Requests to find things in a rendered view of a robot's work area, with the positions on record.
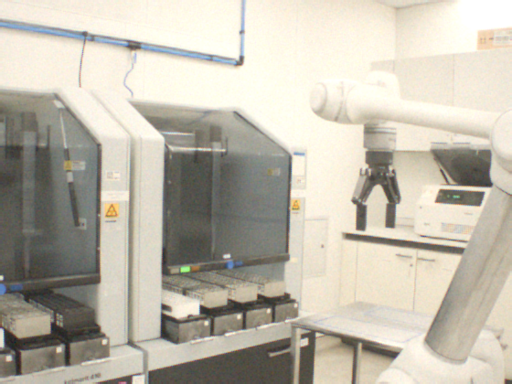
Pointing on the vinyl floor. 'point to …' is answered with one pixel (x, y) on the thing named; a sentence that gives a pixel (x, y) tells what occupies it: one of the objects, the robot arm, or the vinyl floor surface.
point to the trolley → (367, 330)
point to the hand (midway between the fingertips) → (376, 225)
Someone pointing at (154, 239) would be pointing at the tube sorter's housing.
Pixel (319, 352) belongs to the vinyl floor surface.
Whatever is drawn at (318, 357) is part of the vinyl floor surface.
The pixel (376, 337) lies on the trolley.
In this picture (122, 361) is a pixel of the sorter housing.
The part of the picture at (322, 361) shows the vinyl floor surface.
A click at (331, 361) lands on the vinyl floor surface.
